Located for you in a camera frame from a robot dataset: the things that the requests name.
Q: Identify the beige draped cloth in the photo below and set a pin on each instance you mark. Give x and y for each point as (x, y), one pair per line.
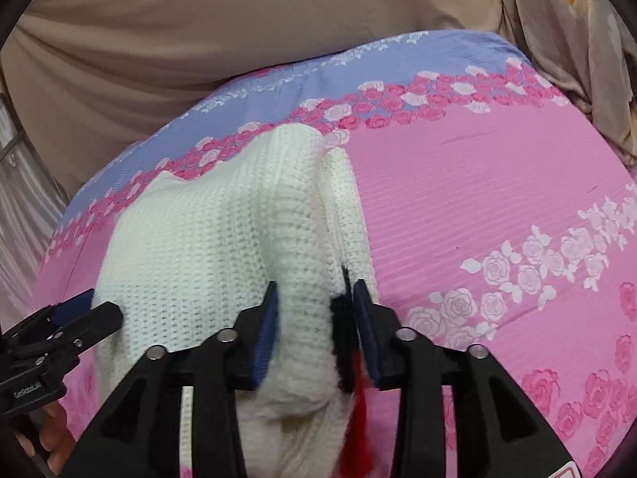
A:
(199, 35)

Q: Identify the white red navy knit sweater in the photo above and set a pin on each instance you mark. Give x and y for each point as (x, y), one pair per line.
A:
(209, 239)

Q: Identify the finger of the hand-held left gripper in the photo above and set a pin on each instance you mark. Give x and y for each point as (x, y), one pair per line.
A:
(89, 321)
(74, 306)

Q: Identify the pale floral hanging cloth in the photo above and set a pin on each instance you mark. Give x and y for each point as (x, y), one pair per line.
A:
(572, 35)

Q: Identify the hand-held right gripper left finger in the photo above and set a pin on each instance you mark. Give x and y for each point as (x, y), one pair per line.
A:
(263, 331)

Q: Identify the person's left hand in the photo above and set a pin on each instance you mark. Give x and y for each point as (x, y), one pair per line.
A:
(54, 438)

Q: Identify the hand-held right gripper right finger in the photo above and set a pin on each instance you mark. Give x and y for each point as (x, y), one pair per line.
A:
(366, 331)

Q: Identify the grey sheer curtain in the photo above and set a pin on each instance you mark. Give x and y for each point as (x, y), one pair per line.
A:
(25, 209)

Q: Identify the pink floral bedsheet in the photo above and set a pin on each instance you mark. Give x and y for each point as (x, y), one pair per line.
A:
(473, 184)

